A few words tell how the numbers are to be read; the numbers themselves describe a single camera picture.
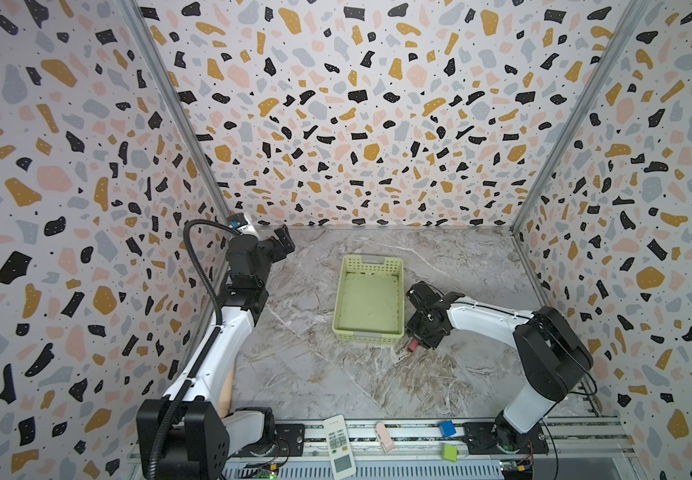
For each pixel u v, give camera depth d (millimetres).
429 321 689
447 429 750
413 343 887
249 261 573
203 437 385
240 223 650
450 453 716
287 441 733
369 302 1004
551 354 466
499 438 675
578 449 753
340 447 716
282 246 716
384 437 731
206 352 456
